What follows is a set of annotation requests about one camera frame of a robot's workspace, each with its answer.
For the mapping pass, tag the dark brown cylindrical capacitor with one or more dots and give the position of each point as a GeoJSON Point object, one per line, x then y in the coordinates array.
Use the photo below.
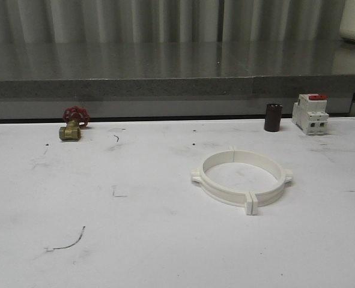
{"type": "Point", "coordinates": [273, 115]}

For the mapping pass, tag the brass valve red handwheel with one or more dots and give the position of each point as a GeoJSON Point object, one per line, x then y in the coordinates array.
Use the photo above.
{"type": "Point", "coordinates": [75, 118]}

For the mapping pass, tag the white half pipe clamp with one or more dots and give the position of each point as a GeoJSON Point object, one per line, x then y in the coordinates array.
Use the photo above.
{"type": "Point", "coordinates": [221, 193]}

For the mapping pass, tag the white circuit breaker red switch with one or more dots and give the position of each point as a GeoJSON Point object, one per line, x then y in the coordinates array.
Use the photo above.
{"type": "Point", "coordinates": [309, 114]}

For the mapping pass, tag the grey stone counter shelf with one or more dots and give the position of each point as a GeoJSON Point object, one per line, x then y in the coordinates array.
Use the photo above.
{"type": "Point", "coordinates": [173, 80]}

